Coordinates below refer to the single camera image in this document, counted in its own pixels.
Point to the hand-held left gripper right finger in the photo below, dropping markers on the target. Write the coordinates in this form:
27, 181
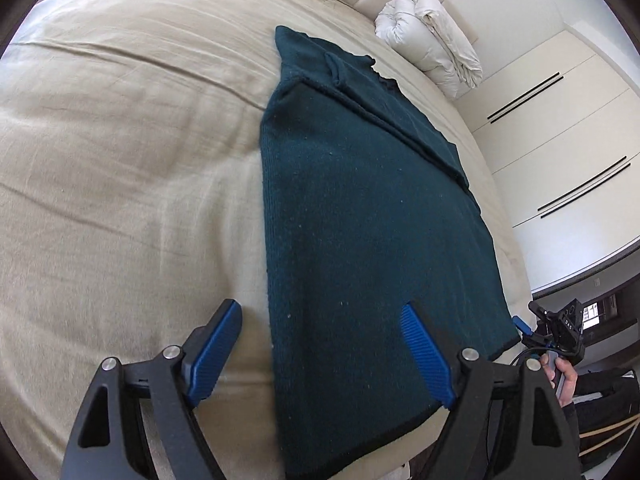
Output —
427, 355

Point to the black bag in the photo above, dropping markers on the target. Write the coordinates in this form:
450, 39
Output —
607, 410

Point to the white rolled duvet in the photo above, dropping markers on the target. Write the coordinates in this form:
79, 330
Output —
430, 40

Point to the beige bedspread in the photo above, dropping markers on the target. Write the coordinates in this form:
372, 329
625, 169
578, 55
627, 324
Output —
125, 160

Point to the cream wardrobe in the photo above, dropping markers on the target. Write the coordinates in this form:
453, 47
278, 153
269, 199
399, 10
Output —
550, 125

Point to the person's right forearm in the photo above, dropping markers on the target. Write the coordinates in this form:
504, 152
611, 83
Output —
571, 435

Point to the dark green knit sweater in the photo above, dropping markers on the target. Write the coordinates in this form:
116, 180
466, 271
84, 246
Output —
365, 235

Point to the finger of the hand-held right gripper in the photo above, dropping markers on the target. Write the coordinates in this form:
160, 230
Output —
521, 325

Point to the person's right hand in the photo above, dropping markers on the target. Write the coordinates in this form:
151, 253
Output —
567, 385

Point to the dark window frame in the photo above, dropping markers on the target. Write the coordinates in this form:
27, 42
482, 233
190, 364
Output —
600, 305

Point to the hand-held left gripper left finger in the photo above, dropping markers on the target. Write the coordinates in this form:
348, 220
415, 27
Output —
220, 355

